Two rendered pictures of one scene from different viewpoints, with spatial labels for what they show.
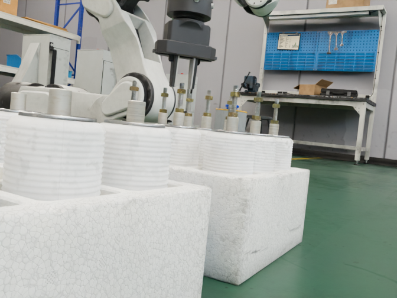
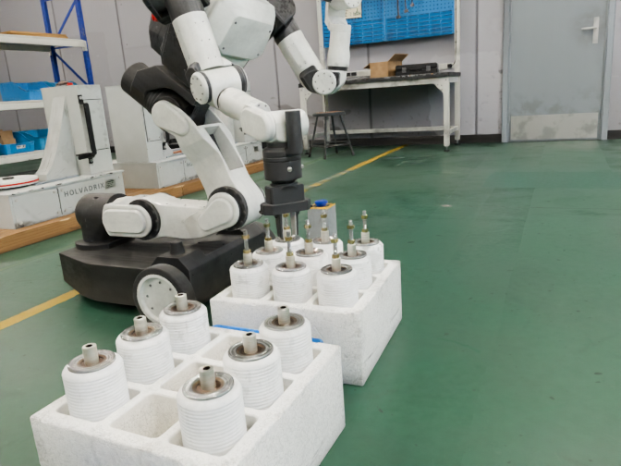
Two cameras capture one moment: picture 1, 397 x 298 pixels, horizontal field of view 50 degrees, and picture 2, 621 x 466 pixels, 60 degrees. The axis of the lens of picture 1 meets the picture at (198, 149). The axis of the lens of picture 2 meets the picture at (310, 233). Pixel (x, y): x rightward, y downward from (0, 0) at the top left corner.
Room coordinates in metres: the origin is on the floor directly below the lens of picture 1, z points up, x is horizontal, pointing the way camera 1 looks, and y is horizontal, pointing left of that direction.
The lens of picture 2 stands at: (-0.39, 0.11, 0.66)
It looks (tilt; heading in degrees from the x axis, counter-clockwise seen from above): 15 degrees down; 355
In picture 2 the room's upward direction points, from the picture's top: 4 degrees counter-clockwise
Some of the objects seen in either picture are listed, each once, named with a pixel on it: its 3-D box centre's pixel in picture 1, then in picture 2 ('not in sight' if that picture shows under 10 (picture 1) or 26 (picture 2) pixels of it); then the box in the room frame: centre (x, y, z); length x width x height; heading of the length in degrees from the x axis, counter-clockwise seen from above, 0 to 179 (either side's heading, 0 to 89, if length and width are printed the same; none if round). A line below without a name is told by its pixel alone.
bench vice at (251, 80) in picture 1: (250, 83); not in sight; (5.54, -0.58, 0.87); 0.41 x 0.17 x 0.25; 149
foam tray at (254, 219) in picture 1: (198, 200); (313, 310); (0.96, -0.01, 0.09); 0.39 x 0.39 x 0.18; 61
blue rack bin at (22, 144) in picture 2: not in sight; (4, 143); (5.79, 2.76, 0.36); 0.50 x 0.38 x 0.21; 60
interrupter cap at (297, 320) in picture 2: (134, 125); (284, 322); (0.53, 0.08, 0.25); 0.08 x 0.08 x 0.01
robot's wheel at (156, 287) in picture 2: not in sight; (164, 297); (1.16, 0.41, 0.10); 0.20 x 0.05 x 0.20; 59
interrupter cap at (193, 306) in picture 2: (17, 112); (182, 308); (0.66, 0.28, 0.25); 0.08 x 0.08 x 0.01
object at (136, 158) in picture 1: (128, 197); (288, 366); (0.53, 0.08, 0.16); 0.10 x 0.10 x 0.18
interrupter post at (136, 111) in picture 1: (136, 114); (284, 315); (0.53, 0.08, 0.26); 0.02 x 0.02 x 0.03
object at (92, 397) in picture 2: not in sight; (101, 410); (0.46, 0.41, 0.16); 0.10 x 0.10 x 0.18
